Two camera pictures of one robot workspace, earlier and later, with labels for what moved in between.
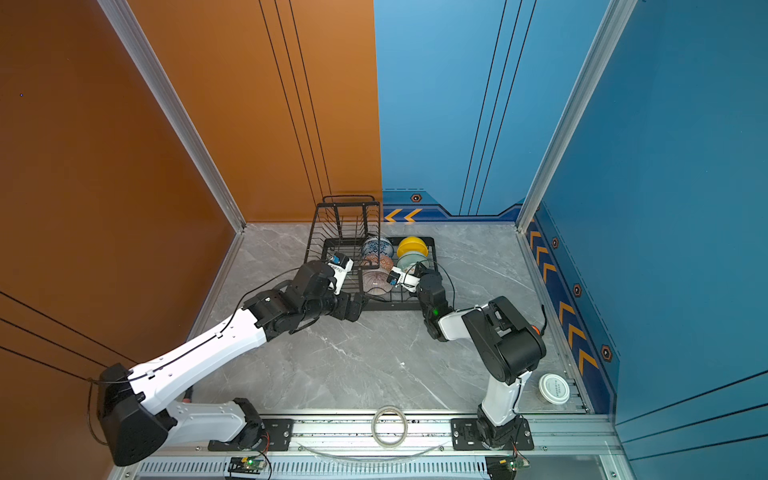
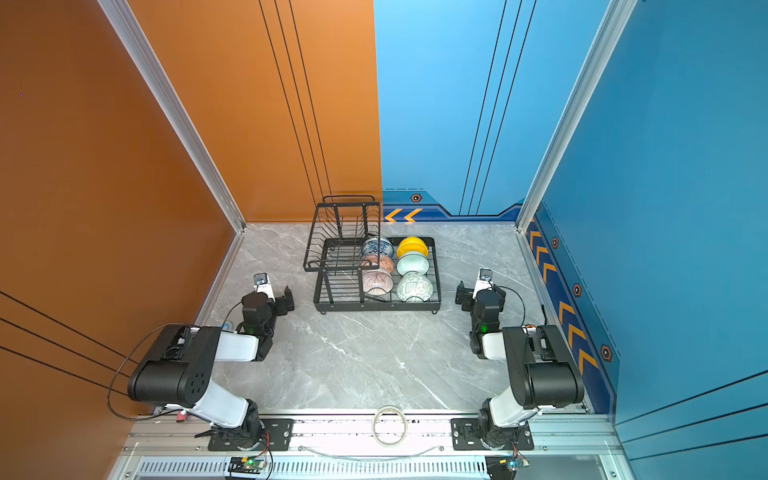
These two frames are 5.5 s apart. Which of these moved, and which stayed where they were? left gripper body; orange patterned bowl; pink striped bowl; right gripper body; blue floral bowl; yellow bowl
Moved: left gripper body; right gripper body
Stayed: orange patterned bowl; yellow bowl; pink striped bowl; blue floral bowl
